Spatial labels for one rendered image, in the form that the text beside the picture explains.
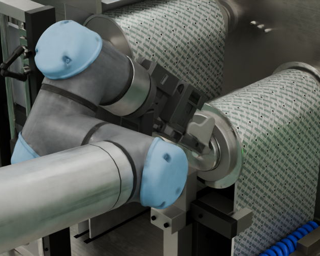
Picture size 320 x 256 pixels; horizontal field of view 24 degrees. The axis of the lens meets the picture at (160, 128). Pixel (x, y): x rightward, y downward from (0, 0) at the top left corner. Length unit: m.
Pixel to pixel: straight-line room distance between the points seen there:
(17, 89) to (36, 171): 0.71
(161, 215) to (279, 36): 0.45
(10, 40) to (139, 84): 0.46
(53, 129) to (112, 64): 0.11
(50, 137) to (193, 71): 0.57
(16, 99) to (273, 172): 0.50
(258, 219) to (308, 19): 0.39
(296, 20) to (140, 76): 0.53
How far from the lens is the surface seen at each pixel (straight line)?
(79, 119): 0.87
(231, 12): 1.51
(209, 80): 1.44
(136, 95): 0.96
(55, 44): 0.89
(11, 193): 0.66
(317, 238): 1.35
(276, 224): 1.34
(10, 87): 1.37
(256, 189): 1.24
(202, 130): 1.10
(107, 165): 0.76
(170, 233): 1.23
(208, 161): 1.18
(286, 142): 1.26
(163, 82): 1.02
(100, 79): 0.90
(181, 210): 1.24
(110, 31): 1.30
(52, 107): 0.89
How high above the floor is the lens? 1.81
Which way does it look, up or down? 27 degrees down
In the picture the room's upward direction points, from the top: straight up
